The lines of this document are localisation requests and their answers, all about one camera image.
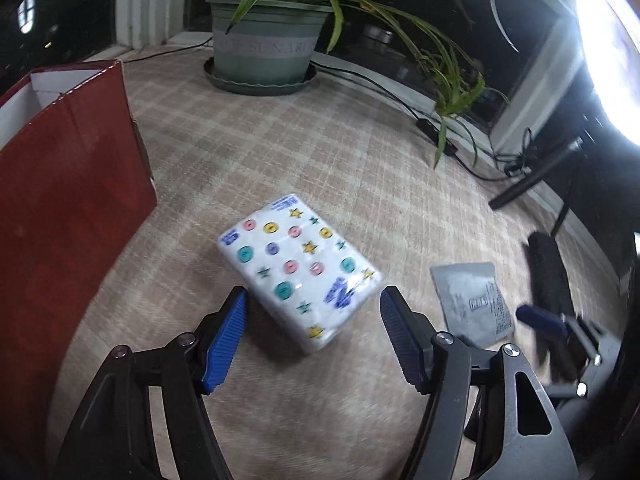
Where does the patterned white tissue pack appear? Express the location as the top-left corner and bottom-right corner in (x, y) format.
(217, 192), (386, 356)

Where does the grey-green pot saucer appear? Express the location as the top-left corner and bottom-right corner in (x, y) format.
(202, 57), (318, 96)

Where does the bright ring light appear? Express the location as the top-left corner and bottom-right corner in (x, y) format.
(572, 0), (640, 148)

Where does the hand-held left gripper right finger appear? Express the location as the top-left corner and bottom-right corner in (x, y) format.
(379, 285), (581, 480)

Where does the thin black cable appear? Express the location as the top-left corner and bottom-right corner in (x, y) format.
(122, 42), (216, 64)

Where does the dark red cardboard box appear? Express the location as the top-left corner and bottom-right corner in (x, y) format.
(0, 59), (160, 480)

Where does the black light stand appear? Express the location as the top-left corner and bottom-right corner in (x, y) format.
(487, 110), (601, 241)

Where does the grey-green plastic plant pot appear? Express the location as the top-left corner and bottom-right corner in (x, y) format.
(206, 0), (335, 85)

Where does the black power cable with switch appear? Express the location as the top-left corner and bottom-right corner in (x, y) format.
(310, 57), (531, 181)

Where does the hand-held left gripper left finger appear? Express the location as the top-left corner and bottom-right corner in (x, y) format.
(60, 285), (249, 480)

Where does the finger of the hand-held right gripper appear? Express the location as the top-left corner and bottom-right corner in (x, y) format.
(545, 350), (623, 401)
(516, 304), (608, 363)

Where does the grey foil sachet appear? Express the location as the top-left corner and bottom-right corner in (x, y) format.
(430, 261), (517, 348)

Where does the black knit glove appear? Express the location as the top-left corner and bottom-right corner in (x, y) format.
(522, 232), (581, 386)

